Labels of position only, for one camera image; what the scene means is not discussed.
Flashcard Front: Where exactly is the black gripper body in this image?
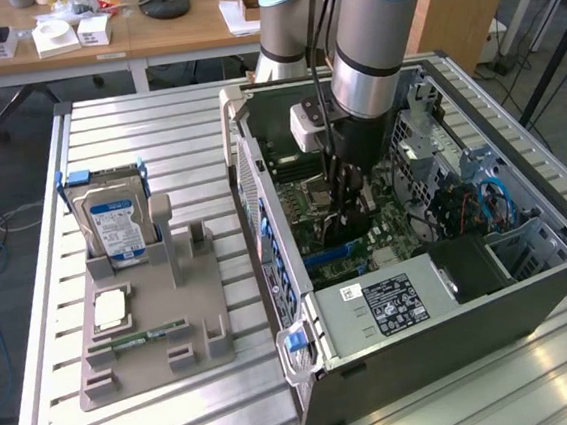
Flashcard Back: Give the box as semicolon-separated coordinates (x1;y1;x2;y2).
326;110;397;180

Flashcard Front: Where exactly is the black graphics card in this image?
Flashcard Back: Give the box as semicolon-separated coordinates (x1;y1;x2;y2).
313;206;374;251

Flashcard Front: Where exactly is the CPU socket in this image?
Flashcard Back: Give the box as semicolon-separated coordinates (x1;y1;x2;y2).
299;173;337;211

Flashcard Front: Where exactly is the green motherboard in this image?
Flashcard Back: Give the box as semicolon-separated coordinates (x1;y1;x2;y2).
255;124;425;296

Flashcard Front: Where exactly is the metal disk bay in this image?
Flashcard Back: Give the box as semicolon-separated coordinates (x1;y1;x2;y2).
383;102;471;213

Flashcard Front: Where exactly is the blue expansion slot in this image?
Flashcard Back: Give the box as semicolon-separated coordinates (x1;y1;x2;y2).
302;244;359;270

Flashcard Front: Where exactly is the grey power supply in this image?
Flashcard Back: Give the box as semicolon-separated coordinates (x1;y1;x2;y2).
310;250;466;362

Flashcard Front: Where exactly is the stack of white papers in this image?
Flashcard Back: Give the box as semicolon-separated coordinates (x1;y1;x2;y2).
218;0;264;40

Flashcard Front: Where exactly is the open black PC case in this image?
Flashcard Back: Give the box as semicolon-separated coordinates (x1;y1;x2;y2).
217;38;567;425

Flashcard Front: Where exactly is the black stand leg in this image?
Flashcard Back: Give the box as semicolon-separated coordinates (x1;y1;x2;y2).
506;0;567;130

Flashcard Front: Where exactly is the grey parts rack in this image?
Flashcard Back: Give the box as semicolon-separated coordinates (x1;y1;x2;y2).
59;186;243;414

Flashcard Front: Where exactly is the hard disk with blue carrier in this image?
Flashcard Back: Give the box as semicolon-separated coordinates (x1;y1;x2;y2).
52;157;163;271

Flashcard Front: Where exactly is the black lamp base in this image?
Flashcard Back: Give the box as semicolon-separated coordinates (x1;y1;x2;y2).
136;0;193;23

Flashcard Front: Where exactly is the silver CPU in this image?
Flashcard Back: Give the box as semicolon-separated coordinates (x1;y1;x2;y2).
91;289;132;333

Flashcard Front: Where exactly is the plain white box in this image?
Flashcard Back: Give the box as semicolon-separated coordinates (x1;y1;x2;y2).
75;13;115;49

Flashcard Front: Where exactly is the white box with round tape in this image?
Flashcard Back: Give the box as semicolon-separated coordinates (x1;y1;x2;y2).
29;17;83;60

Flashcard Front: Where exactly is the black chair base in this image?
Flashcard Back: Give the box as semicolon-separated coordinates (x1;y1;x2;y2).
0;80;65;144

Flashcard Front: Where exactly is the wooden desk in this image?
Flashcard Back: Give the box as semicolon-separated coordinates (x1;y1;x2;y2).
0;0;406;91

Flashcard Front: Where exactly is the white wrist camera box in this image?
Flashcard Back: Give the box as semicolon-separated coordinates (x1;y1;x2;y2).
286;96;340;155

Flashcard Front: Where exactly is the black camera cable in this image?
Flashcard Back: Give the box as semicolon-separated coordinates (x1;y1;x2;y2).
301;0;354;171

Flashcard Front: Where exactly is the bundle of black wires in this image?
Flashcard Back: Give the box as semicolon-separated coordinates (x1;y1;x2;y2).
430;180;488;240

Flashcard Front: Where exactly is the blue wire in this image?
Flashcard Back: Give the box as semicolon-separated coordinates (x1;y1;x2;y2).
477;173;520;230

